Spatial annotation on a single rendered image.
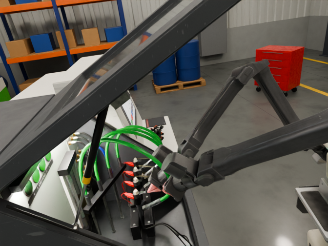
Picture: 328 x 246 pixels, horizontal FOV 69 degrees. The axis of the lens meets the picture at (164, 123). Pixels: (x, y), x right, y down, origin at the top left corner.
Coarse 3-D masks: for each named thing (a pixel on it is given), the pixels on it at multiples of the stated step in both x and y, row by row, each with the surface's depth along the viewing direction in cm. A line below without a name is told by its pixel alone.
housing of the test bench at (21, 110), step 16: (48, 80) 156; (16, 96) 130; (32, 96) 126; (48, 96) 111; (0, 112) 98; (16, 112) 96; (32, 112) 94; (0, 128) 82; (16, 128) 81; (0, 144) 71
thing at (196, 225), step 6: (186, 192) 122; (186, 198) 118; (192, 198) 117; (186, 204) 115; (192, 204) 114; (186, 210) 125; (192, 210) 110; (192, 216) 107; (198, 216) 107; (192, 222) 105; (198, 222) 104; (192, 228) 110; (198, 228) 101; (198, 234) 99; (204, 234) 98; (198, 240) 96; (204, 240) 96
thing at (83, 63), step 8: (96, 56) 171; (80, 64) 148; (88, 64) 145; (64, 72) 132; (72, 72) 129; (80, 72) 127; (56, 80) 117; (64, 80) 115; (72, 80) 113; (56, 88) 113; (112, 112) 122; (120, 112) 129; (136, 112) 186; (112, 120) 124; (120, 120) 124
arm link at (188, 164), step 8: (176, 152) 68; (168, 160) 69; (176, 160) 67; (184, 160) 68; (192, 160) 69; (168, 168) 67; (176, 168) 68; (184, 168) 67; (192, 168) 68; (176, 176) 69; (200, 176) 65; (208, 176) 63; (200, 184) 67; (208, 184) 65
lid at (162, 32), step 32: (192, 0) 62; (224, 0) 39; (160, 32) 43; (192, 32) 41; (96, 64) 105; (128, 64) 42; (64, 96) 78; (96, 96) 44; (128, 96) 47; (32, 128) 63; (64, 128) 46; (0, 160) 55; (32, 160) 48
